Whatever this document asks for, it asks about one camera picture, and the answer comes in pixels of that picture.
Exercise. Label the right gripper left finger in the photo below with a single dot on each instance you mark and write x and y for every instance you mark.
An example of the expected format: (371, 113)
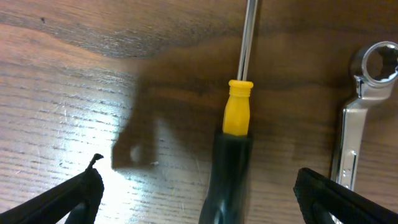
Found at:
(77, 199)

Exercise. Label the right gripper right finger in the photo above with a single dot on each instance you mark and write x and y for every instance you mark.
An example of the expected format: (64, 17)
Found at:
(320, 199)

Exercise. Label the slim black yellow screwdriver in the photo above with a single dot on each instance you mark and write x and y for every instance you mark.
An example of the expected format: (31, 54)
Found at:
(232, 144)

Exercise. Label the silver combination wrench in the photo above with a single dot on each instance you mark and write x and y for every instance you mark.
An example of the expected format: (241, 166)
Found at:
(368, 92)

